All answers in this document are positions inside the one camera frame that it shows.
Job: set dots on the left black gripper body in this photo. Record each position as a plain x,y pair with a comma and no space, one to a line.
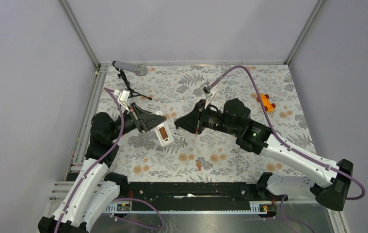
131,121

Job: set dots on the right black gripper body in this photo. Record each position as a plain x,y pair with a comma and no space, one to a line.
210,119

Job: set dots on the white remote control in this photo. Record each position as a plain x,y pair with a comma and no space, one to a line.
163,134

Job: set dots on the orange battery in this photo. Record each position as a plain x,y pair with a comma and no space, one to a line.
199,166

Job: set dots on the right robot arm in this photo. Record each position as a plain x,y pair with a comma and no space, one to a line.
329,180

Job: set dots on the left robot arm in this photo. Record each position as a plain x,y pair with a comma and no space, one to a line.
95,188

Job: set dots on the black tripod stand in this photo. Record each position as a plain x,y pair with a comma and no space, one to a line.
133,93

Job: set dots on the grey microphone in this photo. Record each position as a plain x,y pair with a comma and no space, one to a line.
138,69

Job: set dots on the orange toy car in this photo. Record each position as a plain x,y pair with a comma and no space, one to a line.
269,107

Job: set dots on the floral patterned mat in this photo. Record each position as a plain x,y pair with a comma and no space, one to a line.
175,90

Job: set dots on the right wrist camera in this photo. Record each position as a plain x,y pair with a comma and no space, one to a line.
209,92

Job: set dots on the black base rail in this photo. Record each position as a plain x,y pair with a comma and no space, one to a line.
197,197

